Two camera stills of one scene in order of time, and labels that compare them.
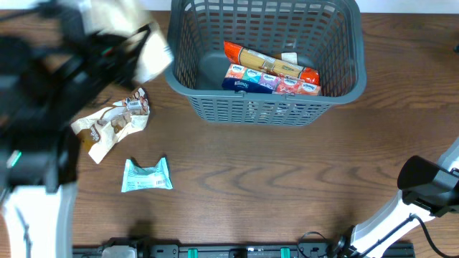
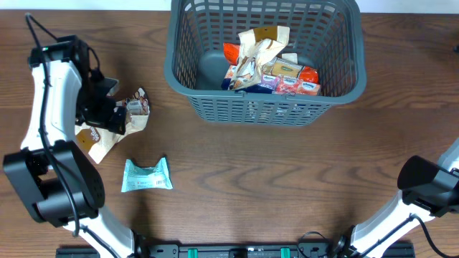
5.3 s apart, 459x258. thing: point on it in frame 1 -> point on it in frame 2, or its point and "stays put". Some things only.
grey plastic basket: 327,35 stays put
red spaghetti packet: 258,61 stays put
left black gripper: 117,51 -> 102,116
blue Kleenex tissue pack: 239,78 stays put
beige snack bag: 128,16 -> 256,46
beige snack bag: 100,130 stays put
